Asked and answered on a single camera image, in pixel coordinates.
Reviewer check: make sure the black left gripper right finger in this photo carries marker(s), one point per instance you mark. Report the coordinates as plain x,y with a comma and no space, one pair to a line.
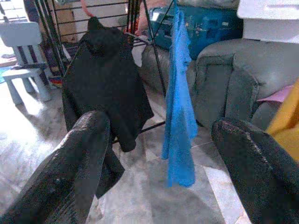
264,182

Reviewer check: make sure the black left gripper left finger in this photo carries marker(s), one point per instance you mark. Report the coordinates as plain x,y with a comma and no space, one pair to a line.
53,182

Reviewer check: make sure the yellow shirt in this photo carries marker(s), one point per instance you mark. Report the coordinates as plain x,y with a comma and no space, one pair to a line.
287,121

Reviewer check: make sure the pink plastic hanger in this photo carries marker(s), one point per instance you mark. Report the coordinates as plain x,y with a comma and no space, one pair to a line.
86,10

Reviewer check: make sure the pink foam mat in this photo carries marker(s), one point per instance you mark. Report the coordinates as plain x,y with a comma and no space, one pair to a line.
275,95

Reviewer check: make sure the blue garment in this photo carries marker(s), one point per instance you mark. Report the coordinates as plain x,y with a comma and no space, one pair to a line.
180,116

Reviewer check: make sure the black garment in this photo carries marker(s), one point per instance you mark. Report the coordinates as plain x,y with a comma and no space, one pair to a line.
105,81

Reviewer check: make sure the grey leather sofa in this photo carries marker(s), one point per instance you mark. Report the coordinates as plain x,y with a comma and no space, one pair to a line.
233,70

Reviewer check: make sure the blue floor mat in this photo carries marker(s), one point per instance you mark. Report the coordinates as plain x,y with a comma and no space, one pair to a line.
3,75

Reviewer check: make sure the light blue child chair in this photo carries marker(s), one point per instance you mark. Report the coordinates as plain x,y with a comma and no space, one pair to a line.
21,32

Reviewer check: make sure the white plastic drawer box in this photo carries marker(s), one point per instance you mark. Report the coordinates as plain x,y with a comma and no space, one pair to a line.
268,23

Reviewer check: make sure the blue hard suitcase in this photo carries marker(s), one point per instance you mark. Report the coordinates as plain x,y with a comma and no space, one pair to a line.
210,30

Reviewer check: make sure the black metal drying rack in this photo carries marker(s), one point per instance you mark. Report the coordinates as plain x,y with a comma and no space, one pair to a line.
154,53

